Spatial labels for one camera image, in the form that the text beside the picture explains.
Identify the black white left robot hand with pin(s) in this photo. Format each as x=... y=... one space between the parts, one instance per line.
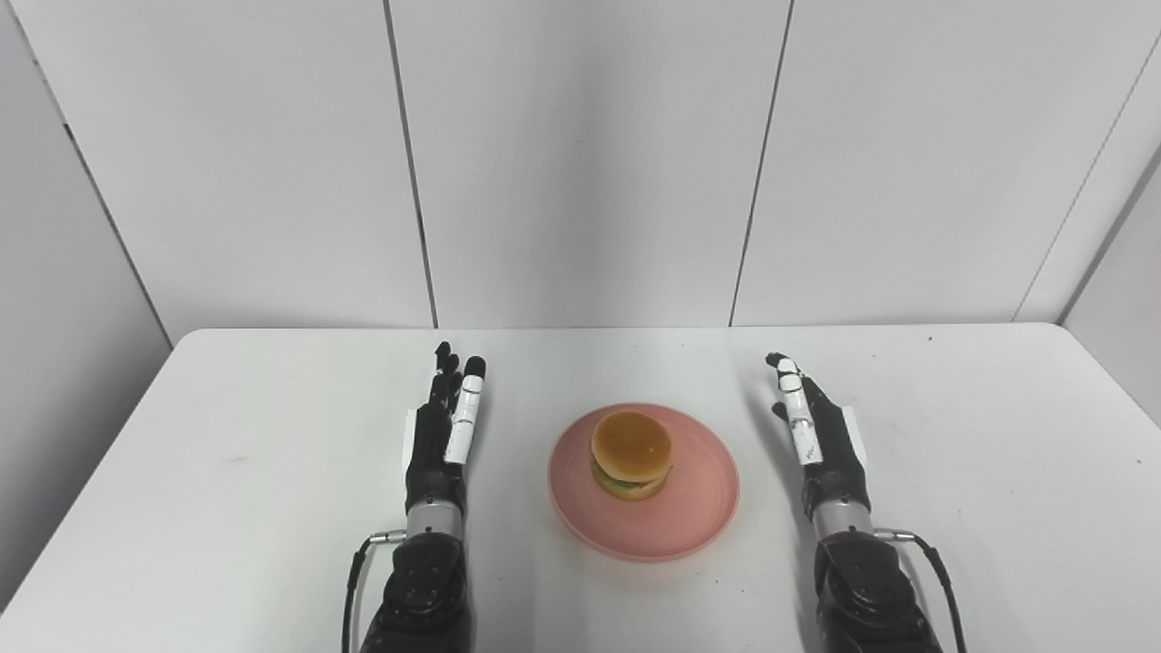
x=435 y=444

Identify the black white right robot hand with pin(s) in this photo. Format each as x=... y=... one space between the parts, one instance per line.
x=830 y=444

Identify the pink round plate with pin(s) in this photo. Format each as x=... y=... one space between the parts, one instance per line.
x=698 y=508

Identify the toy hamburger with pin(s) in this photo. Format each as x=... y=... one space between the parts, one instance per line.
x=632 y=449

